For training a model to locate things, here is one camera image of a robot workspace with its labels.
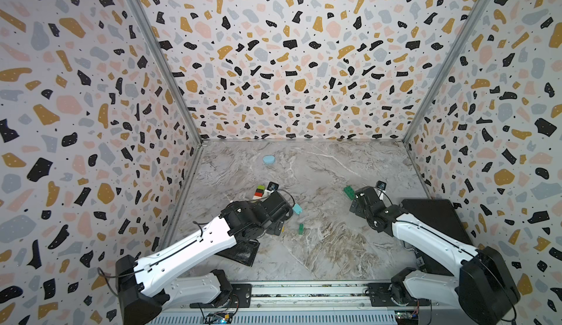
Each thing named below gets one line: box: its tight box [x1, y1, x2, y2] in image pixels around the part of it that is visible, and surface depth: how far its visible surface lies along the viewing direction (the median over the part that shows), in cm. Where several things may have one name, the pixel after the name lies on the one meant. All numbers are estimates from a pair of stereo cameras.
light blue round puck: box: [262, 155, 276, 164], surface depth 115 cm
